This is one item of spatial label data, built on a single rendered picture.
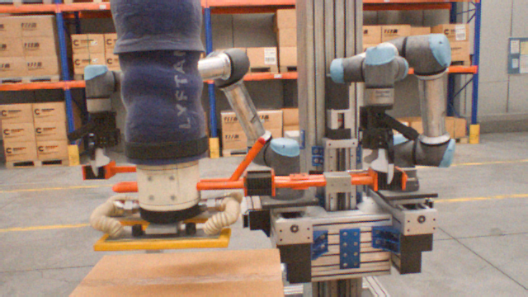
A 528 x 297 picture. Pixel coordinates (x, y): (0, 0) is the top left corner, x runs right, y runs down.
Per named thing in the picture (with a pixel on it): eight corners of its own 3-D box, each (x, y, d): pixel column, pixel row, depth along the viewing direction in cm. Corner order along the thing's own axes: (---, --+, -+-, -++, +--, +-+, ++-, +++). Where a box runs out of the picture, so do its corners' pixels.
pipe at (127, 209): (94, 235, 105) (91, 214, 105) (126, 207, 130) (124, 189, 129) (228, 231, 105) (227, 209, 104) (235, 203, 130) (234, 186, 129)
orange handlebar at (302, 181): (71, 198, 114) (69, 185, 113) (110, 174, 144) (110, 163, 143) (410, 186, 113) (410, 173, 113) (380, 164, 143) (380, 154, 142)
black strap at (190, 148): (111, 161, 104) (110, 145, 103) (139, 147, 127) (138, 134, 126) (201, 157, 104) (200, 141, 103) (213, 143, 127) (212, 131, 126)
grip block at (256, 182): (243, 198, 112) (242, 176, 111) (245, 189, 121) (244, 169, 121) (275, 197, 112) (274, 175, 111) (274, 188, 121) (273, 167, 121)
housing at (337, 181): (326, 193, 113) (326, 176, 112) (322, 187, 120) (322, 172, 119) (351, 192, 113) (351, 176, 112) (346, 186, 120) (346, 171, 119)
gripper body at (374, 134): (357, 147, 119) (357, 104, 117) (388, 146, 119) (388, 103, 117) (363, 151, 111) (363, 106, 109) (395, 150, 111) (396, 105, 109)
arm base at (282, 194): (266, 191, 181) (266, 168, 180) (301, 189, 182) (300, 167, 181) (270, 201, 166) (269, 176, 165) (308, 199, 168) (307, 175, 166)
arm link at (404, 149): (392, 161, 185) (392, 130, 183) (422, 163, 178) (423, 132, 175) (382, 167, 176) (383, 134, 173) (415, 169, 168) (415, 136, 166)
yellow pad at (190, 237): (92, 252, 104) (91, 233, 103) (107, 238, 114) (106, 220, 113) (228, 248, 104) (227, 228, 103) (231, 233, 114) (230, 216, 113)
